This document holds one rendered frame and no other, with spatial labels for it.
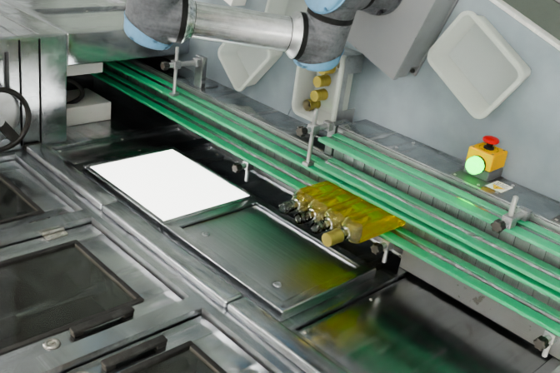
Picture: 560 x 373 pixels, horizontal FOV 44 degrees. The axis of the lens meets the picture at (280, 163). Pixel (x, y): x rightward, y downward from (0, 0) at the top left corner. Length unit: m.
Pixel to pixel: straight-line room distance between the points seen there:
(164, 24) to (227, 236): 0.60
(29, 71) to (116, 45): 0.31
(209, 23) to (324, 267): 0.67
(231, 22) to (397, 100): 0.56
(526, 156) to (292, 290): 0.65
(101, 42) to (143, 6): 0.84
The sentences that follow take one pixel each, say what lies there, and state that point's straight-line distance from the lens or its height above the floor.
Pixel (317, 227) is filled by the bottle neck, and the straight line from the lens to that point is 1.69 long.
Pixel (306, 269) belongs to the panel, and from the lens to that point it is 1.77.
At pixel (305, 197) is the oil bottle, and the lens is 1.78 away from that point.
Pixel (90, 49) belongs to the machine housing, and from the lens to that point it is 2.39.
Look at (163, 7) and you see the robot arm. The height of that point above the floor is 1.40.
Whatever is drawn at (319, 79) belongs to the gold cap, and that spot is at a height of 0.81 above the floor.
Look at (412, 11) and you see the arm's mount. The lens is 1.77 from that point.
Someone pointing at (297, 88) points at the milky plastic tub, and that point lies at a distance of 2.08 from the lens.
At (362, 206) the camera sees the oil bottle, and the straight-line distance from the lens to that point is 1.79.
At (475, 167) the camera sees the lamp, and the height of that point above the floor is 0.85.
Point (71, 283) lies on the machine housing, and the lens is 1.74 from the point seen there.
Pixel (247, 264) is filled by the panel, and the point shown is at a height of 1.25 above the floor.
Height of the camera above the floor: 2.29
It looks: 42 degrees down
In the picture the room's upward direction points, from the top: 105 degrees counter-clockwise
